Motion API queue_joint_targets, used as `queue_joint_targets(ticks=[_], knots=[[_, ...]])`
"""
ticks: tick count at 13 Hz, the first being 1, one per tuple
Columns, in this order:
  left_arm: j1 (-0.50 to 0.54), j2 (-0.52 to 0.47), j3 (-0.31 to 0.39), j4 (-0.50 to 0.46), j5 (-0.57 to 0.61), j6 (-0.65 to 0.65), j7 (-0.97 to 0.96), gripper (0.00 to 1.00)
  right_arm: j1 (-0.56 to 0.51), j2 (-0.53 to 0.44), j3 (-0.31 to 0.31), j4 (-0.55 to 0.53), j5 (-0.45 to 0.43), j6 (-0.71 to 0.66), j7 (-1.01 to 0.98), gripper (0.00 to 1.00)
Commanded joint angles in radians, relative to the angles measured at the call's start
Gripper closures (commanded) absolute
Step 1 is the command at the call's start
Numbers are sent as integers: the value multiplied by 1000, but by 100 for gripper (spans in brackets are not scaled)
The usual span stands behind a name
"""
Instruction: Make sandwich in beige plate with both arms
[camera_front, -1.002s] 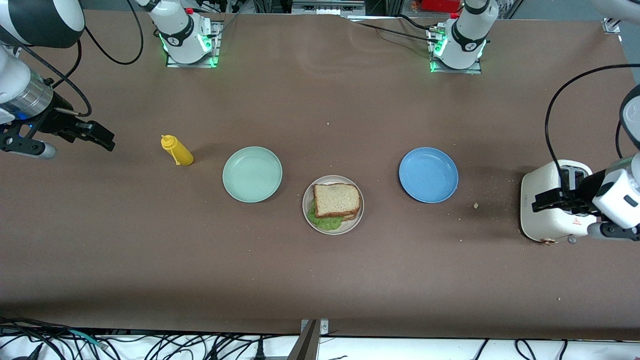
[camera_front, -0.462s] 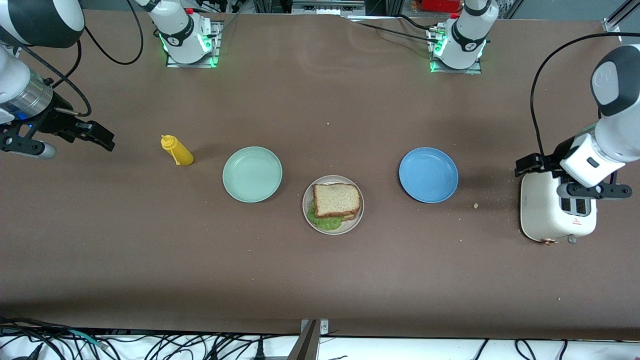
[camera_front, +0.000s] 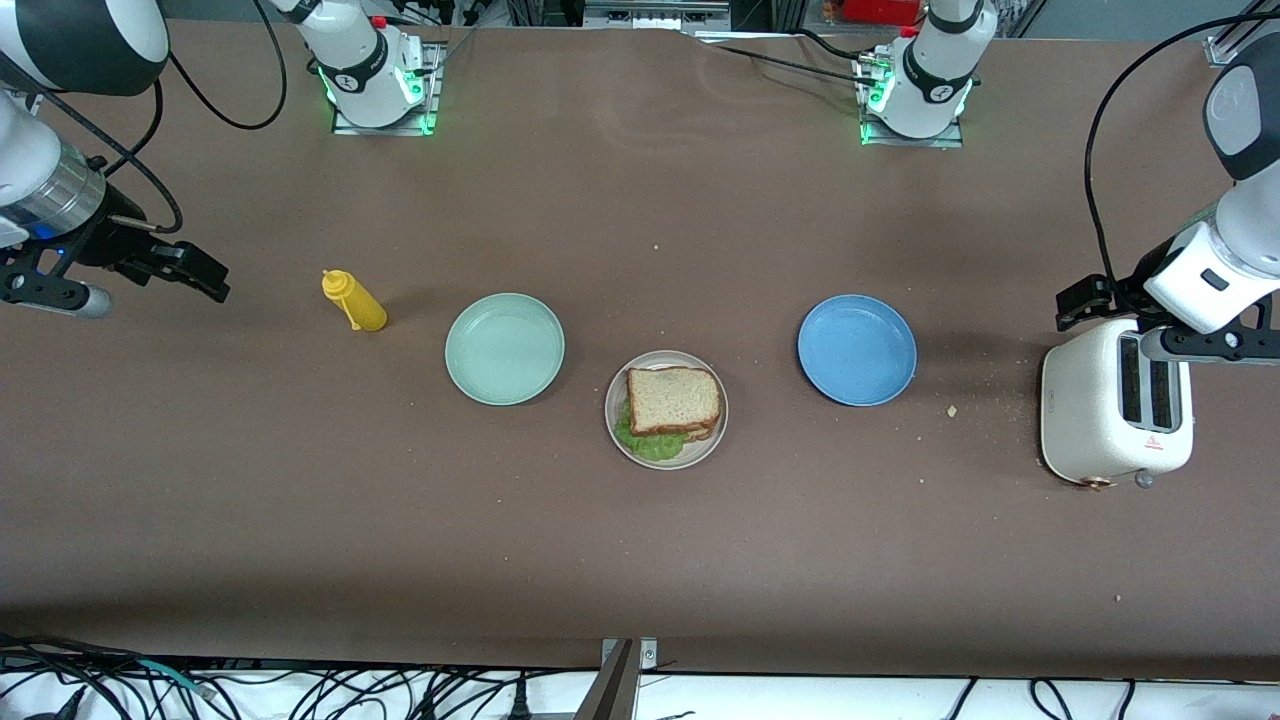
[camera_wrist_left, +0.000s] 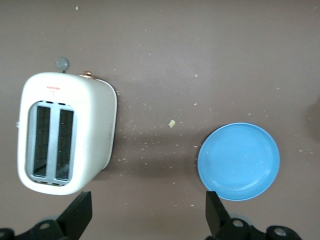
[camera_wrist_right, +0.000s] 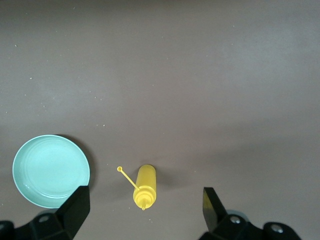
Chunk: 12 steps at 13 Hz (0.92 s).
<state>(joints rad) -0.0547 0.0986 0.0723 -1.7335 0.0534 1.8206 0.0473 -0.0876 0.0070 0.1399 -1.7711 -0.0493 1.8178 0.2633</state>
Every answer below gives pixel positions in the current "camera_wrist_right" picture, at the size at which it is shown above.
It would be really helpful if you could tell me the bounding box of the yellow squeeze bottle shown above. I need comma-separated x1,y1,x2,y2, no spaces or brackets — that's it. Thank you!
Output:
116,164,158,212

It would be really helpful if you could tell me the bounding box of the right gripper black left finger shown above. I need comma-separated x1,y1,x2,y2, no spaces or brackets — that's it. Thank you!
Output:
13,185,91,240

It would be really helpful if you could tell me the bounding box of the brown table cover sheet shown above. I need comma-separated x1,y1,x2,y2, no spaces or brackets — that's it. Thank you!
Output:
0,0,320,240

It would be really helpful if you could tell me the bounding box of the mint green plate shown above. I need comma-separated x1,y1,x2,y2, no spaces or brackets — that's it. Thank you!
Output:
11,134,91,210

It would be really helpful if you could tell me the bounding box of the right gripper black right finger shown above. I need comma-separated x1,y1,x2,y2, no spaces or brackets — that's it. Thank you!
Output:
198,186,265,240

